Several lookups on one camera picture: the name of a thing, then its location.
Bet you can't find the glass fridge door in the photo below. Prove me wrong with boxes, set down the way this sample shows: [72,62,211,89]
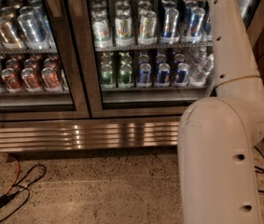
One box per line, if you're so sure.
[0,0,89,122]
[62,0,264,119]

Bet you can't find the white green soda can middle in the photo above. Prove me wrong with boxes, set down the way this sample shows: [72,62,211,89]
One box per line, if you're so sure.
[115,14,133,46]

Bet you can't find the blue soda can right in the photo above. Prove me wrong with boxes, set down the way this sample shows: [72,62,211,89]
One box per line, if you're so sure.
[174,63,189,86]

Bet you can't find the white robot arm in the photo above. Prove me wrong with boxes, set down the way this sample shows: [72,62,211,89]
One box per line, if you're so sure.
[177,0,264,224]

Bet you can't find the clear water bottle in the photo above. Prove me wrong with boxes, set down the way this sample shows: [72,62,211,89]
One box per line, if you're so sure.
[189,54,215,87]

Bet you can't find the blue silver energy can middle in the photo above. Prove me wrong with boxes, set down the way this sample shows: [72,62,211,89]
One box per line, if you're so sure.
[183,7,205,43]

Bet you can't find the blue soda can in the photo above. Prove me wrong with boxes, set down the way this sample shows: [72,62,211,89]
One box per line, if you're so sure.
[137,63,151,87]
[174,63,189,86]
[156,63,170,87]

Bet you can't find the blue silver energy can right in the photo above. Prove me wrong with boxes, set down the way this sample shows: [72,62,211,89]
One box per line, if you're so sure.
[203,14,212,41]

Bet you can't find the silver blue tall can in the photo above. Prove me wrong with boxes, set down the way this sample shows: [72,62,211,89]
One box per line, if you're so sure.
[18,13,49,49]

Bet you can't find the stainless fridge bottom grille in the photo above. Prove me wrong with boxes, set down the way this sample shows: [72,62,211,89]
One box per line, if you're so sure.
[0,117,179,153]

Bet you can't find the white green soda can left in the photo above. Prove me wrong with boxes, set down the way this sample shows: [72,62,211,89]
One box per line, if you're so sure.
[92,16,112,48]

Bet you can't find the white green soda can right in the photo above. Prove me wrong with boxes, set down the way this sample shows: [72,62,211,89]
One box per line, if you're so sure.
[138,11,157,45]

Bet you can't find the blue soda can middle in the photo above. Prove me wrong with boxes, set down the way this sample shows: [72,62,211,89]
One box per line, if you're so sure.
[156,63,170,87]

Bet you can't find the blue silver energy can left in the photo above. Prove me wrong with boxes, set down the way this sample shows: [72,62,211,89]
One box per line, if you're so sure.
[160,8,179,44]

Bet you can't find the red cola can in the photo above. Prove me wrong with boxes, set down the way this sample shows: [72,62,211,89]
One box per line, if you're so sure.
[21,68,42,91]
[41,67,62,91]
[1,68,23,92]

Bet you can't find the red cola can middle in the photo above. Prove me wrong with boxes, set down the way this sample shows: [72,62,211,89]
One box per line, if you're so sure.
[21,68,42,91]

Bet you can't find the blue soda can left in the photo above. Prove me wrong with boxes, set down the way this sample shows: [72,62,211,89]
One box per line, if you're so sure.
[137,63,151,87]

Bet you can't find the blue silver energy can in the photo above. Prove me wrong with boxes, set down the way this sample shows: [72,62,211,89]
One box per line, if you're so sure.
[160,8,179,44]
[183,7,205,43]
[203,14,212,41]

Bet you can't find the red cola can right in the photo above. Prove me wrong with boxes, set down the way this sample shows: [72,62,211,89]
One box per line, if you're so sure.
[41,67,62,91]

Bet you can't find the white green soda can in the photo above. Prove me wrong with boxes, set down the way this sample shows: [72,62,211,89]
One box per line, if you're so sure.
[92,16,112,48]
[115,14,133,46]
[138,11,157,45]

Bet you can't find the gold silver can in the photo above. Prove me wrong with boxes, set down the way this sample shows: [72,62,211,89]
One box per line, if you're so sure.
[0,16,25,49]

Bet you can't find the orange cable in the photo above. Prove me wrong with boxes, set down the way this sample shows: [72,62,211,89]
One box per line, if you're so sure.
[0,152,21,211]

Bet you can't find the red cola can left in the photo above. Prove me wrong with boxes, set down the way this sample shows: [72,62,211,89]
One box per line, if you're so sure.
[1,68,23,92]

